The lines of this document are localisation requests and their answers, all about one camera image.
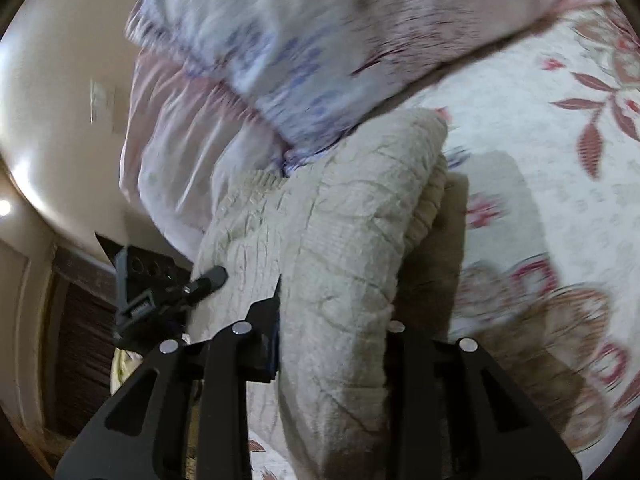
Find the pink striped pillow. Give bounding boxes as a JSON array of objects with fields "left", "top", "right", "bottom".
[{"left": 119, "top": 51, "right": 288, "bottom": 260}]

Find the lavender floral pillow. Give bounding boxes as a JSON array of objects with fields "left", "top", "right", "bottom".
[{"left": 126, "top": 0, "right": 570, "bottom": 154}]

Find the white floral bedsheet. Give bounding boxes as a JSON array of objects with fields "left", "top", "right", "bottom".
[{"left": 246, "top": 1, "right": 640, "bottom": 480}]

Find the beige cable knit sweater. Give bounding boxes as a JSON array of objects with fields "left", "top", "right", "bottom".
[{"left": 188, "top": 108, "right": 448, "bottom": 479}]

